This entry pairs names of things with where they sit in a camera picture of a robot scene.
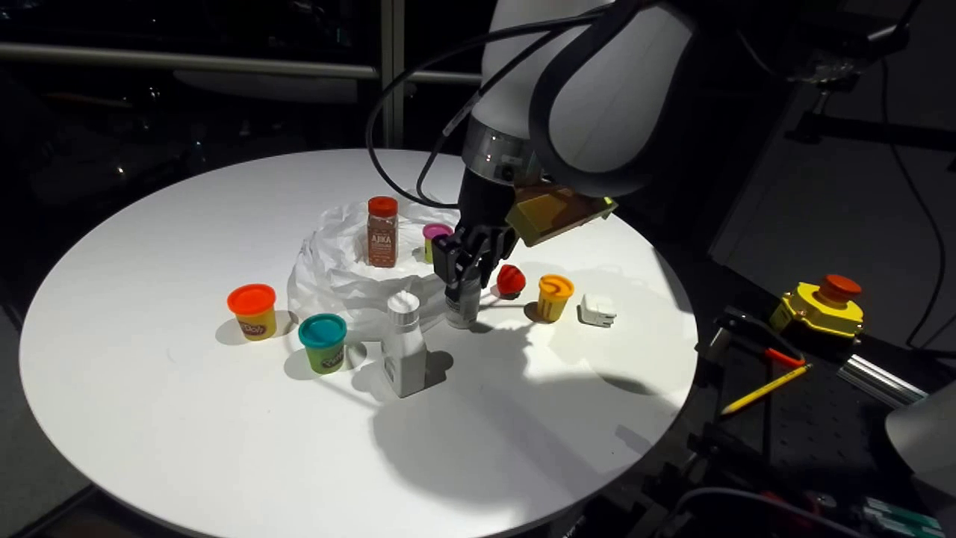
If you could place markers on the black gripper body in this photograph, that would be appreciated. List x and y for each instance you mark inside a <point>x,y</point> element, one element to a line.
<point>484,225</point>

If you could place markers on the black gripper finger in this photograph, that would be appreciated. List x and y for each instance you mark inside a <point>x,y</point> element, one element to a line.
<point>448,263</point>
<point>481,276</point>

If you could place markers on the small red lid cup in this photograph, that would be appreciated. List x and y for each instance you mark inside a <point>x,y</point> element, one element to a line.
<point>508,282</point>

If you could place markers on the silver lid white jar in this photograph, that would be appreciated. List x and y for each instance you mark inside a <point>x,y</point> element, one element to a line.
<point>466,312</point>

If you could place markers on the red lid spice bottle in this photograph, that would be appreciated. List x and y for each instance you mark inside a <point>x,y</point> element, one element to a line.
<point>384,234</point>

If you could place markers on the crumpled clear plastic bag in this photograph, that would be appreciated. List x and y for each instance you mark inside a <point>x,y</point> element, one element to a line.
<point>333,270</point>

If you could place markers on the white square bottle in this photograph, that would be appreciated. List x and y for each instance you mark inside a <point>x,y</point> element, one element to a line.
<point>407,346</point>

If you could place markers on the small white box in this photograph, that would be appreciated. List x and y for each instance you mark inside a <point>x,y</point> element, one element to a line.
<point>594,312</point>

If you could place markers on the teal lid cup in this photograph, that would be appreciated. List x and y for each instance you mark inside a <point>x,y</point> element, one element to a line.
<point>324,328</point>

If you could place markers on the orange lid yellow cup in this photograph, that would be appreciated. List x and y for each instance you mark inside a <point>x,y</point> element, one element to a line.
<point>251,300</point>

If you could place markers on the yellow pencil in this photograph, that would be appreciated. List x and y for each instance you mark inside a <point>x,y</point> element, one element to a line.
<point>766,390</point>

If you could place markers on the yellow emergency stop button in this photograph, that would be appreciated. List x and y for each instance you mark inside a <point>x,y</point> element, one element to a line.
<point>818,306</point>

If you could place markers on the silver aluminium bar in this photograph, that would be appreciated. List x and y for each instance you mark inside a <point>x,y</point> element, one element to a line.
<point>882,378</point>

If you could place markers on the white rounded object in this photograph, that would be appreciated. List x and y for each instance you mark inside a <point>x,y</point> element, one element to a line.
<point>926,436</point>

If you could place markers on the teal tool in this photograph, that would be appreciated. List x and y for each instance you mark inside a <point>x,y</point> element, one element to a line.
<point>900,514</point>

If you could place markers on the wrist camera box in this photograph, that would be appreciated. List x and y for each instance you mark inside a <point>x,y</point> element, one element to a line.
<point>557,209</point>

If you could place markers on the grey window post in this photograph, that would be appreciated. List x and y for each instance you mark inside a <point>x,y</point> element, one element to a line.
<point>391,47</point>

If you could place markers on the grey horizontal window rail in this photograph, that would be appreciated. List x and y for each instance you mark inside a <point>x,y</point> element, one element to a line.
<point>198,61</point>

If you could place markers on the black camera stand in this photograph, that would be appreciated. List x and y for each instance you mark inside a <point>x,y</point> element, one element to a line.
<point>845,61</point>

